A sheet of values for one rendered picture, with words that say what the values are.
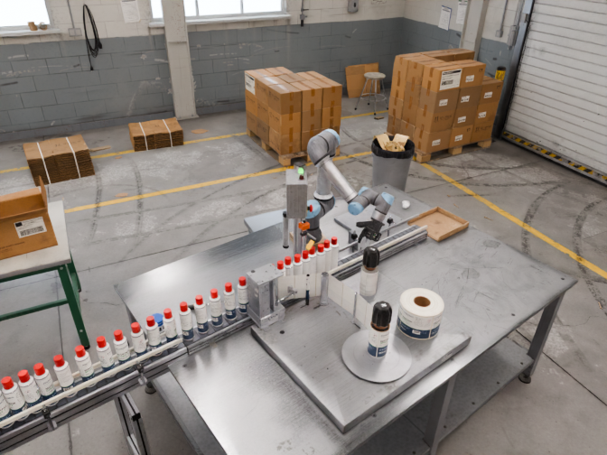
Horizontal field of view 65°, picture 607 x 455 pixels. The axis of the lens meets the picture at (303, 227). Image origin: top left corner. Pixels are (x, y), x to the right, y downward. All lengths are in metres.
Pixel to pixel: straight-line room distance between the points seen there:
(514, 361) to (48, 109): 6.38
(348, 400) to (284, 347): 0.39
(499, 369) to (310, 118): 3.72
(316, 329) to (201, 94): 5.86
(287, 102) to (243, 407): 4.15
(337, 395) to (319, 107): 4.33
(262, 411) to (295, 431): 0.16
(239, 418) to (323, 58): 7.00
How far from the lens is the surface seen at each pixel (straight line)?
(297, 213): 2.32
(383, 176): 5.06
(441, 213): 3.44
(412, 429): 2.85
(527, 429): 3.34
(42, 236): 3.34
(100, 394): 2.26
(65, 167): 6.07
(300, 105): 5.77
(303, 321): 2.36
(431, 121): 6.04
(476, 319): 2.61
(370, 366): 2.17
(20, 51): 7.34
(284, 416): 2.07
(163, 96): 7.61
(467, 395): 3.07
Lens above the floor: 2.49
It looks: 32 degrees down
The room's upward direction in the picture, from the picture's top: 1 degrees clockwise
